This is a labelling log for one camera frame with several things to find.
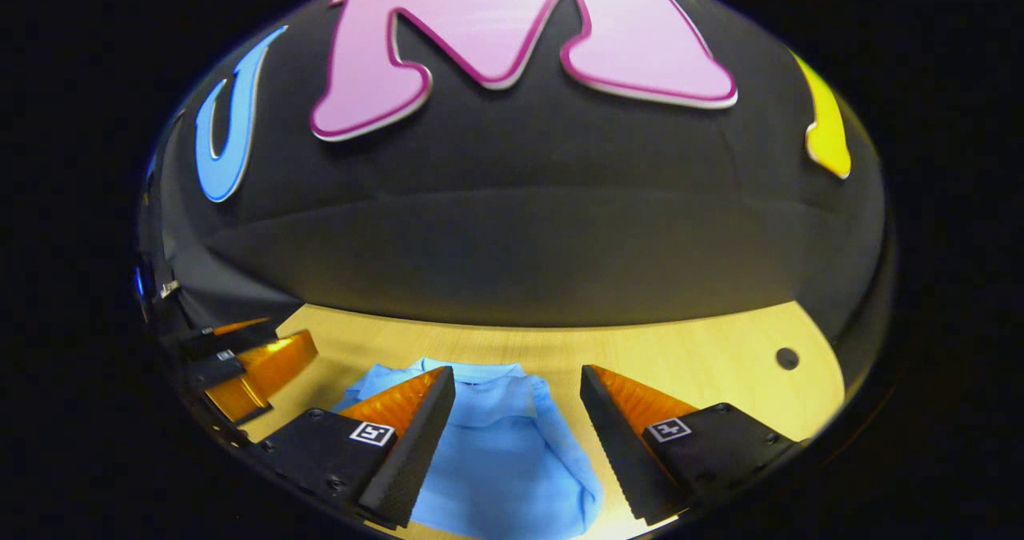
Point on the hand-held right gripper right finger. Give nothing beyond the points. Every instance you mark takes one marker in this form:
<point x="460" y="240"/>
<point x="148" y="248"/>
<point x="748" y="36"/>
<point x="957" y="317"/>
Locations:
<point x="616" y="452"/>

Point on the light blue T-shirt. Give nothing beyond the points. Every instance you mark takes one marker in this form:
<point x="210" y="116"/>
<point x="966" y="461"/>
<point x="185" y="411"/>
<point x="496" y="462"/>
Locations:
<point x="504" y="460"/>

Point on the black backdrop cloth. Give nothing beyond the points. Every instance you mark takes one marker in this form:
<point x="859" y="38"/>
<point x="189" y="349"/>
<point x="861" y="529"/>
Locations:
<point x="520" y="236"/>

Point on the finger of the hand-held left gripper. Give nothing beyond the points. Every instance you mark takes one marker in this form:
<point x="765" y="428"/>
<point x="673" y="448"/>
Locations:
<point x="268" y="368"/>
<point x="232" y="336"/>

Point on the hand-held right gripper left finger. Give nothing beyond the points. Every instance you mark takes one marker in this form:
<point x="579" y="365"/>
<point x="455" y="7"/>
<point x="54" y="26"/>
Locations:
<point x="412" y="452"/>

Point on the silver cloth clip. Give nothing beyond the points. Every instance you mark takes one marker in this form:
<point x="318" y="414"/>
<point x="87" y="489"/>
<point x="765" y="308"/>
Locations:
<point x="170" y="289"/>

